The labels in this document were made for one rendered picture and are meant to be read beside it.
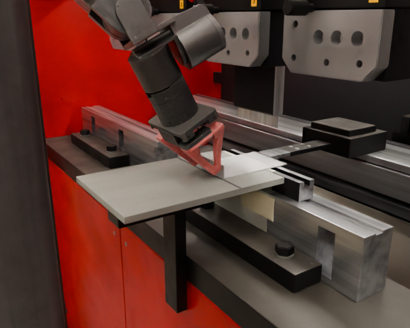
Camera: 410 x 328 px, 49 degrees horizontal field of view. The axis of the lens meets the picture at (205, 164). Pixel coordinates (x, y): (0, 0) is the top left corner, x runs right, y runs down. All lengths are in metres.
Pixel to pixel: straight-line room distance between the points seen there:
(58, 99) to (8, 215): 1.25
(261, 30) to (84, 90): 0.92
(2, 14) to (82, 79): 1.28
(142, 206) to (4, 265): 0.35
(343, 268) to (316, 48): 0.29
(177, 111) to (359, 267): 0.31
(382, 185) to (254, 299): 0.38
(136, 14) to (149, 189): 0.23
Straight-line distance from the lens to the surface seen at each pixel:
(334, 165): 0.96
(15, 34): 0.23
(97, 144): 1.26
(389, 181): 0.89
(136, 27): 0.59
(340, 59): 0.57
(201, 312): 0.74
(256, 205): 0.74
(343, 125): 0.91
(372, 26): 0.54
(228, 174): 0.69
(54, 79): 1.48
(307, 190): 0.70
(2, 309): 0.28
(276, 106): 0.71
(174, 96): 0.61
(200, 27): 0.62
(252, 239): 0.71
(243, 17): 0.70
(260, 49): 0.68
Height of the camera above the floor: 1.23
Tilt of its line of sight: 18 degrees down
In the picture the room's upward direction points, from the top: straight up
